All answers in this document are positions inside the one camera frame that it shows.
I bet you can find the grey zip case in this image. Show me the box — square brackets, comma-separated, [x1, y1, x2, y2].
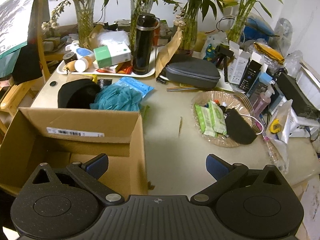
[164, 54, 220, 89]

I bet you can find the blue plastic packet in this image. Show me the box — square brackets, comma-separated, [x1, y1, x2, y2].
[116, 77, 154, 98]

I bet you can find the white product box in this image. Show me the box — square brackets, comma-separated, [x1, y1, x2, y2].
[228, 41, 251, 85]

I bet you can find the brown cardboard box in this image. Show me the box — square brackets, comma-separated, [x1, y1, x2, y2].
[1, 107, 148, 197]

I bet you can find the teal mesh bath sponge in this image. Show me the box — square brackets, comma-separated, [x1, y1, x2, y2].
[90, 84, 143, 112]

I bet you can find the silver foil board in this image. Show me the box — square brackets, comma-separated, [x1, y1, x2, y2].
[1, 0, 34, 58]

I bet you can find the green white tissue box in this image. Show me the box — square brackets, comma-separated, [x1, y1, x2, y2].
[93, 41, 131, 68]

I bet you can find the white lid jar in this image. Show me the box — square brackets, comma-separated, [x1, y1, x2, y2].
[74, 56, 93, 73]

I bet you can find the black knit hat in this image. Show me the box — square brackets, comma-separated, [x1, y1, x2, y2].
[57, 79, 101, 109]

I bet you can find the wooden chair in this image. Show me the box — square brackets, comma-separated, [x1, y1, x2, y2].
[0, 0, 66, 136]

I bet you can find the green wet wipes pack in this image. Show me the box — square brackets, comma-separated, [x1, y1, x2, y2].
[194, 101, 227, 138]

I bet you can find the black product box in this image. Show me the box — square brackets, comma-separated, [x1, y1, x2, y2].
[238, 60, 262, 93]

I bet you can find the black round table cap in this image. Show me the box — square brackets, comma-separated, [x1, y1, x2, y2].
[50, 81, 57, 87]

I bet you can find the woven wicker basket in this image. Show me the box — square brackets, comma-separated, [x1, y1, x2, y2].
[191, 90, 264, 148]

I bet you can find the yellow tape measure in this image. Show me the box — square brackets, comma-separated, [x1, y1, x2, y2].
[269, 119, 282, 134]

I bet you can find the white blue tube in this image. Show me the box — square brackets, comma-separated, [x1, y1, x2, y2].
[65, 44, 95, 61]

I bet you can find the pink spray bottle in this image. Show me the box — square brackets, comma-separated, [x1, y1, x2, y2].
[250, 84, 274, 118]

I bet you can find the black pouch in basket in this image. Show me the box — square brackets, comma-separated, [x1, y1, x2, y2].
[225, 108, 257, 145]

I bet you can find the tan pouch with carabiner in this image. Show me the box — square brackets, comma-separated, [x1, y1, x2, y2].
[63, 60, 76, 73]

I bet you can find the black thermos bottle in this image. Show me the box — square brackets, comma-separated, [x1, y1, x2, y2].
[133, 13, 160, 75]

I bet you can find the white plastic tray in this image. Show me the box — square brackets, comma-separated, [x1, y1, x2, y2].
[56, 47, 157, 78]

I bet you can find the brown paper bag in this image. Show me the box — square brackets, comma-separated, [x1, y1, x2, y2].
[155, 27, 183, 78]

